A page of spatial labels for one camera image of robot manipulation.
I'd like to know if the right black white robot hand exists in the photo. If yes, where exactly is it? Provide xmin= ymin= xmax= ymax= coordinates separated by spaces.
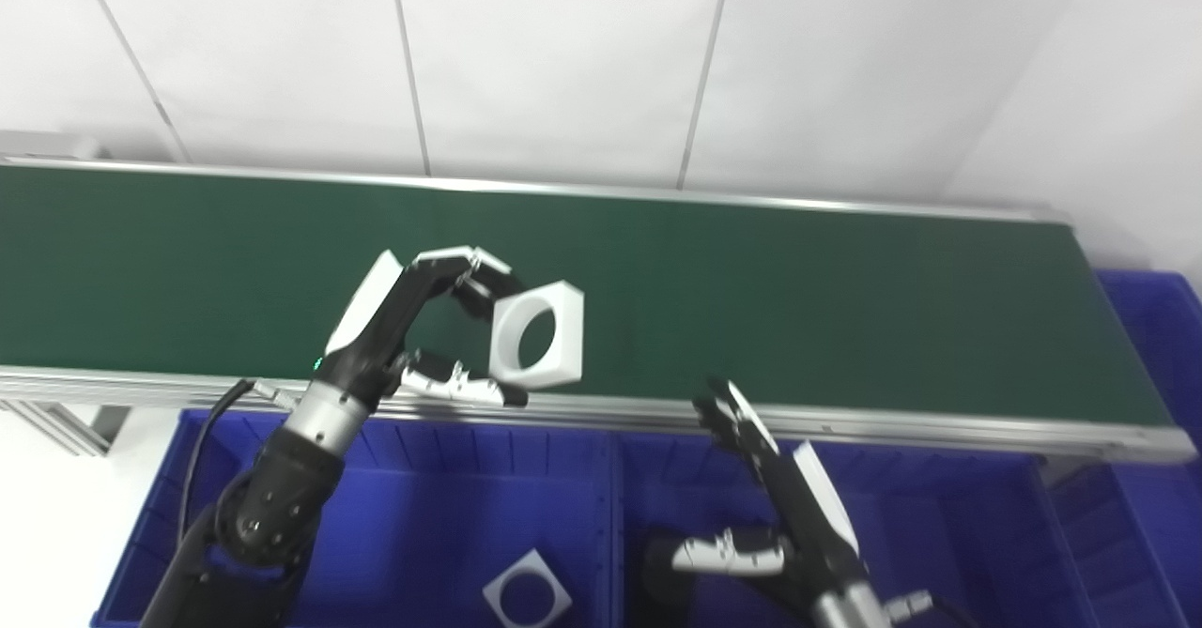
xmin=670 ymin=378 xmax=871 ymax=612

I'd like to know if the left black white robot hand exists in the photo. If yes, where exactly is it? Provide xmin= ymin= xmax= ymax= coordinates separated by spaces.
xmin=315 ymin=245 xmax=530 ymax=415

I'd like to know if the white square part round hole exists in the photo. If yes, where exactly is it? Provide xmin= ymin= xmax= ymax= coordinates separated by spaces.
xmin=488 ymin=280 xmax=586 ymax=391
xmin=482 ymin=549 xmax=575 ymax=628

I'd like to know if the blue plastic bin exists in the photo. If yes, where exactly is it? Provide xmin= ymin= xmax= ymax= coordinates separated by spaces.
xmin=90 ymin=408 xmax=623 ymax=628
xmin=1044 ymin=268 xmax=1202 ymax=628
xmin=610 ymin=429 xmax=1102 ymax=628

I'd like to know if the green conveyor belt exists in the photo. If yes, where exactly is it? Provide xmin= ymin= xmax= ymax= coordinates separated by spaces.
xmin=0 ymin=129 xmax=1199 ymax=466
xmin=0 ymin=165 xmax=1175 ymax=428

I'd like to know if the aluminium conveyor leg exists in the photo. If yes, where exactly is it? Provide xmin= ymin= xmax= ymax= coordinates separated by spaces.
xmin=0 ymin=400 xmax=132 ymax=460

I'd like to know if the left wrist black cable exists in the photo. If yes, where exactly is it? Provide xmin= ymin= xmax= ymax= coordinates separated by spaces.
xmin=176 ymin=378 xmax=303 ymax=554

